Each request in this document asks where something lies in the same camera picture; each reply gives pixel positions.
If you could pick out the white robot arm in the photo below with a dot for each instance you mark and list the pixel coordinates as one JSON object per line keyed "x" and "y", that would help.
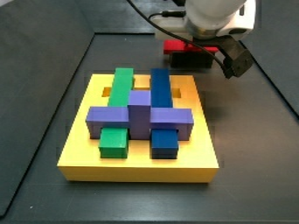
{"x": 211, "y": 18}

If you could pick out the yellow base board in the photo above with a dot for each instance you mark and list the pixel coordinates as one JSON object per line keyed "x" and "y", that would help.
{"x": 195, "y": 166}

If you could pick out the black angle bracket holder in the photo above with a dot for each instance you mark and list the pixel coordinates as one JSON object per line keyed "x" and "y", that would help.
{"x": 190, "y": 60}

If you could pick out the purple cross-shaped block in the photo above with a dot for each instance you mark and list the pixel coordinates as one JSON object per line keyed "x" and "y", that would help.
{"x": 141, "y": 117}

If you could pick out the red E-shaped block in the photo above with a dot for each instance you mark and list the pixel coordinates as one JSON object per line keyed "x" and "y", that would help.
{"x": 178, "y": 46}

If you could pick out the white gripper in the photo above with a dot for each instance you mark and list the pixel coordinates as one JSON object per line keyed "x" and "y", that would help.
{"x": 211, "y": 18}

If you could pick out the blue long block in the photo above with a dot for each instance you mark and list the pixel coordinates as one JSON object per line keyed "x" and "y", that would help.
{"x": 165, "y": 145}

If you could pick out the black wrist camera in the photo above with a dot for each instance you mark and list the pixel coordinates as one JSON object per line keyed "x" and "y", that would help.
{"x": 238, "y": 59}

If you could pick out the green long block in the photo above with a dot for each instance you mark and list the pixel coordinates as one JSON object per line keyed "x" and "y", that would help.
{"x": 114, "y": 138}

